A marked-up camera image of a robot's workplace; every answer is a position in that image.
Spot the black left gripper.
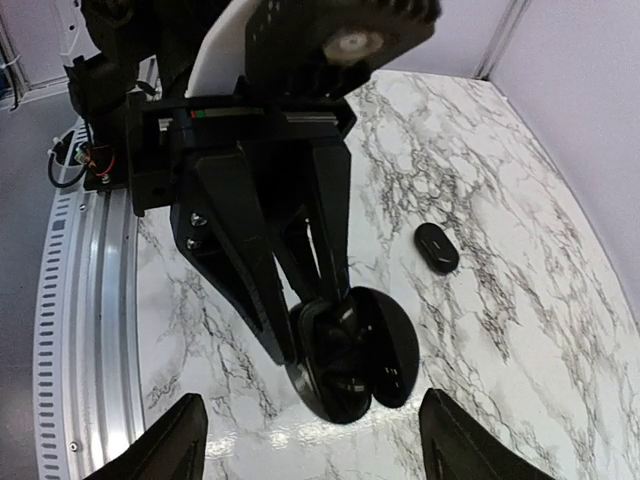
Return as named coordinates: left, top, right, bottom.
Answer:
left=126, top=93, right=356, bottom=365

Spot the aluminium frame post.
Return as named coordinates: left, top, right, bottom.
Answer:
left=473, top=0, right=532, bottom=81
left=1, top=19, right=31, bottom=112

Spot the aluminium front rail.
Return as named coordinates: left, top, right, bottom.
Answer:
left=32, top=119, right=151, bottom=480

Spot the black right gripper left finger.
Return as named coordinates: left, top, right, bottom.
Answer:
left=89, top=393, right=208, bottom=480

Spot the black earbud charging case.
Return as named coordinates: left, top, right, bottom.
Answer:
left=414, top=223, right=460, bottom=275

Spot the right aluminium frame post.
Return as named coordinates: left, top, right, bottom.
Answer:
left=473, top=0, right=532, bottom=81

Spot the black round disc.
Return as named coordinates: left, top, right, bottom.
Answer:
left=286, top=287, right=420, bottom=425

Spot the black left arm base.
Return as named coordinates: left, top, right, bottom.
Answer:
left=47, top=124, right=136, bottom=192

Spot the left aluminium frame post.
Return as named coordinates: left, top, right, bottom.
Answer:
left=1, top=19, right=31, bottom=112

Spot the black earbud pair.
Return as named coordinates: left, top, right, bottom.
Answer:
left=312, top=302, right=371, bottom=395

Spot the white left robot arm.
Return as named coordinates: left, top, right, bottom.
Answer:
left=68, top=1, right=356, bottom=364

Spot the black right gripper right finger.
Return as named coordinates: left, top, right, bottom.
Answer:
left=419, top=388, right=550, bottom=479

